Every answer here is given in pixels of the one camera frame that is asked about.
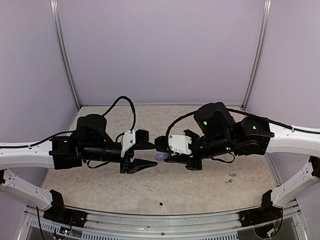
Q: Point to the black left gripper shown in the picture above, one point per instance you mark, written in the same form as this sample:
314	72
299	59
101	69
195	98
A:
137	165

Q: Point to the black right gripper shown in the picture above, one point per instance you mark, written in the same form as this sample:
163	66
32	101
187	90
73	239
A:
183	158

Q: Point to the purple round charging case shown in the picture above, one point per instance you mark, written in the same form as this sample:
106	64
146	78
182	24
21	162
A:
162	156

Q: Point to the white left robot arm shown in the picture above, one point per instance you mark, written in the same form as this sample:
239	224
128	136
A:
67	150

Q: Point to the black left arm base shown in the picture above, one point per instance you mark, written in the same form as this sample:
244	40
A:
60	214

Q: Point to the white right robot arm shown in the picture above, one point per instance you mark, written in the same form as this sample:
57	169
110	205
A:
253	135

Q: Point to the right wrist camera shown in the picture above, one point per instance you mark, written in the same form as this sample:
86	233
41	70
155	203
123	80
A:
180	144

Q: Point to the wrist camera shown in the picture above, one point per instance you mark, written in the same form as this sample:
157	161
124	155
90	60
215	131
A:
128	141
180	144

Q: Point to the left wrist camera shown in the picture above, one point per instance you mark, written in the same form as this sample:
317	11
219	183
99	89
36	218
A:
128	141

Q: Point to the silver front aluminium rail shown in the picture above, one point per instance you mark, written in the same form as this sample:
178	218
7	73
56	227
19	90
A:
101	225

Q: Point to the right silver frame post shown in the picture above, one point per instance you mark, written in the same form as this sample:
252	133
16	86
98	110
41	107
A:
267	5

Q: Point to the silver frame post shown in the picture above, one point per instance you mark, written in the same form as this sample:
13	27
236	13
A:
54	5
267	5

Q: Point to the left silver frame post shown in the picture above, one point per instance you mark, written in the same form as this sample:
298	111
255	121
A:
54	5

